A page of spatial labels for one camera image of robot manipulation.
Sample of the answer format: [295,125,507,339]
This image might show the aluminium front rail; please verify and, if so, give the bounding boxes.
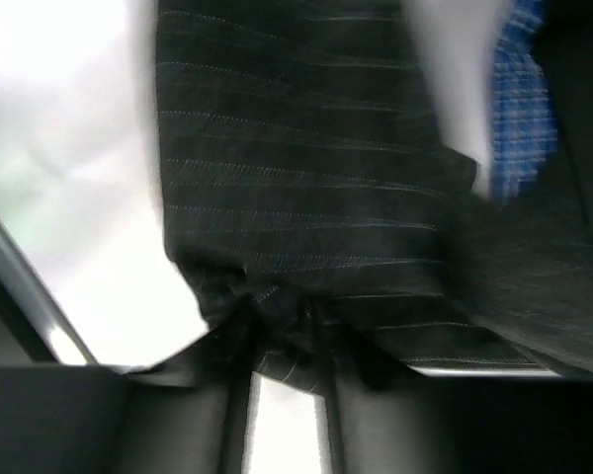
[0,221,98,365]

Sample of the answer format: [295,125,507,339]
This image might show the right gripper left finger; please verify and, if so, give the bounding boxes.
[0,315,258,474]

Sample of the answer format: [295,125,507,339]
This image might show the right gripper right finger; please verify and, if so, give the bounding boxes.
[303,295,593,474]

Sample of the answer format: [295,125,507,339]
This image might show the dark grey pinstripe shirt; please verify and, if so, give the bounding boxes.
[155,1,593,393]

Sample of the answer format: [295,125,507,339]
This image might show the blue plaid shirt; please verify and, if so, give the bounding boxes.
[489,1,558,202]

